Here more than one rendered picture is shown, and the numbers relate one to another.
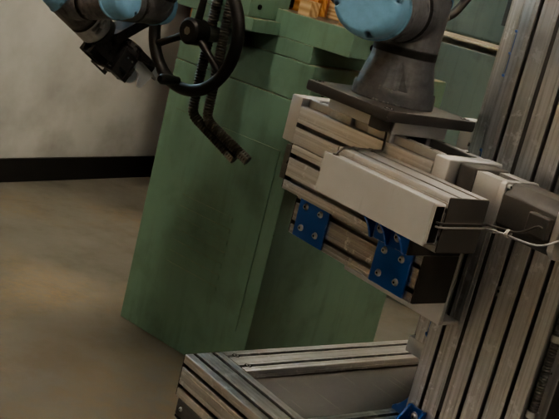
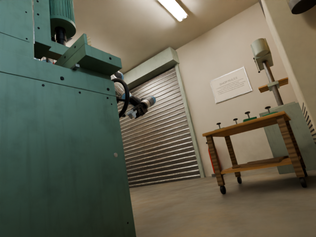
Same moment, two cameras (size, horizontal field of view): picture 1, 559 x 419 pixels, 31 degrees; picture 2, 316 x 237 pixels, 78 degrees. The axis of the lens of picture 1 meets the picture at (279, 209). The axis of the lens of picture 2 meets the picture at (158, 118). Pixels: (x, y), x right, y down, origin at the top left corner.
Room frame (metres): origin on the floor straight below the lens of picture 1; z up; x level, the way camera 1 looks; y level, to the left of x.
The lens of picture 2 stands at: (3.52, 0.52, 0.30)
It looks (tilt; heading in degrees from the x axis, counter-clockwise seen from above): 14 degrees up; 179
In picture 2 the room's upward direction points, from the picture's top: 11 degrees counter-clockwise
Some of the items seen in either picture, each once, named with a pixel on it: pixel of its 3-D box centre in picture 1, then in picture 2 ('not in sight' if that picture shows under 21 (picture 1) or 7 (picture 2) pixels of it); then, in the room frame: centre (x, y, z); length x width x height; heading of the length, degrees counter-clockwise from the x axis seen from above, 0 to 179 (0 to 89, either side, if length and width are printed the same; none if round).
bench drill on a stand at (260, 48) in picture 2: not in sight; (280, 102); (1.26, 2.05, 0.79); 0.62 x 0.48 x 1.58; 147
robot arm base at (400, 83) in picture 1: (398, 73); not in sight; (1.84, -0.15, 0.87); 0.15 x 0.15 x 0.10
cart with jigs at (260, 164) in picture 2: not in sight; (253, 147); (1.76, 1.34, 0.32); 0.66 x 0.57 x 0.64; 53
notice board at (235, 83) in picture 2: not in sight; (229, 85); (0.28, 1.95, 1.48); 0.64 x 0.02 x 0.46; 55
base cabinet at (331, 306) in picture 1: (278, 214); (43, 178); (2.65, 0.00, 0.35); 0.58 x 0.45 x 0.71; 142
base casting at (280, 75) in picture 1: (315, 70); (40, 94); (2.65, 0.00, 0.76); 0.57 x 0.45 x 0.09; 142
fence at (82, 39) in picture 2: not in sight; (55, 68); (2.58, 0.05, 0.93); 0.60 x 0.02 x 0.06; 52
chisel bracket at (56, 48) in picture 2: not in sight; (58, 53); (2.57, 0.06, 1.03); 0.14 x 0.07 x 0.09; 142
